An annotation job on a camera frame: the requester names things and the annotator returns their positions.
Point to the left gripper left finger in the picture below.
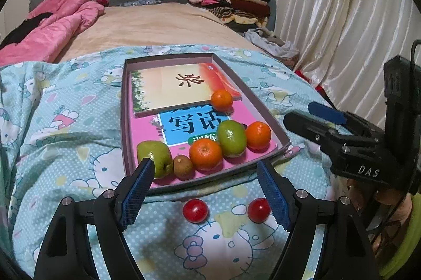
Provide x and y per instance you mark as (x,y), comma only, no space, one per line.
(66,250)

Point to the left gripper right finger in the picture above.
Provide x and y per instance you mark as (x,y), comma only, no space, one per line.
(346,252)

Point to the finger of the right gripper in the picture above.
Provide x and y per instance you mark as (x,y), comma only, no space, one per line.
(352,122)
(309,131)

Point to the red cherry tomato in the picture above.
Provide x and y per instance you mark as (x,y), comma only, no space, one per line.
(258,210)
(195,211)

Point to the large orange tangerine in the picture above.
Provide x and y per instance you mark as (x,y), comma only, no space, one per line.
(205,154)

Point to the round green jujube fruit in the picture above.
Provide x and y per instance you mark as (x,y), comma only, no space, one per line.
(159,153)

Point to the brown longan fruit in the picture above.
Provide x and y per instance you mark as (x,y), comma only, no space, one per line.
(183,167)

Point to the white cloth bundle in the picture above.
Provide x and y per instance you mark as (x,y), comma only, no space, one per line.
(269,42)

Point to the pink blue book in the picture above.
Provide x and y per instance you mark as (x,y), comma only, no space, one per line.
(178,129)

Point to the white curtain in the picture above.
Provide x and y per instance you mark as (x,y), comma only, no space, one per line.
(344,45)

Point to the shallow grey cardboard box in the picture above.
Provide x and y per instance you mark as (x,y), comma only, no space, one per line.
(171,182)

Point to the light blue cartoon bedsheet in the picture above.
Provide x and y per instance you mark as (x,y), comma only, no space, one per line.
(60,136)

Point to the yellow red book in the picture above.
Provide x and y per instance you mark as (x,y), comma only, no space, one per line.
(157,88)

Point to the beige blanket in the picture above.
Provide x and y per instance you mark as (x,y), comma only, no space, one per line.
(156,25)

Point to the blue patterned pillow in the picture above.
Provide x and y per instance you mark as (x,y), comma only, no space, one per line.
(134,3)

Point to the black garment on bed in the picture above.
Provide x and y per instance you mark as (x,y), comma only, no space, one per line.
(19,33)

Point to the pink quilt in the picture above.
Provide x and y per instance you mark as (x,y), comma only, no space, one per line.
(45,42)

